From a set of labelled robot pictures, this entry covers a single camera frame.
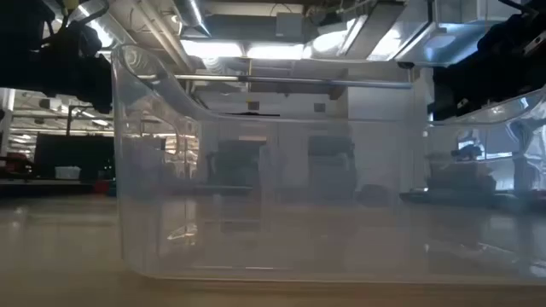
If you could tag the white box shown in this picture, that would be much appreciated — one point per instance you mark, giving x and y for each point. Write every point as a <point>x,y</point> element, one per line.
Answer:
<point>68,172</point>

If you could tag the black frame rig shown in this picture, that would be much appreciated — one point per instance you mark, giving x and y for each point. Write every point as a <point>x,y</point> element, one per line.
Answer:
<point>69,123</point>

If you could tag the narrow silver ceiling duct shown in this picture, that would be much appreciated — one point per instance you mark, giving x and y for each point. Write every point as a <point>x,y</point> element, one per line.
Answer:
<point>192,15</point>

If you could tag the ceiling light panel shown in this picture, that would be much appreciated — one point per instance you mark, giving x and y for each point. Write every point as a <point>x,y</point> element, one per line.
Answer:
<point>256,51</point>

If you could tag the wide silver ceiling duct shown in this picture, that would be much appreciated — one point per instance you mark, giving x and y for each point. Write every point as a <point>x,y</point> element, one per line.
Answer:
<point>91,10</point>

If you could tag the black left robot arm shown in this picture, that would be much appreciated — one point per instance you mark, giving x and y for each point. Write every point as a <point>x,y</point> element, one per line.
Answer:
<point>21,21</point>

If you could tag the clear plastic bin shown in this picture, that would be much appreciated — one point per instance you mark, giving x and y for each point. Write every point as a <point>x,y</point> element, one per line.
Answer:
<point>266,170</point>
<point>298,192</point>

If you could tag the red rectangular wooden block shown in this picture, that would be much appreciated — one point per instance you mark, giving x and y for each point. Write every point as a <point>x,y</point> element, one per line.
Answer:
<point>101,187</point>

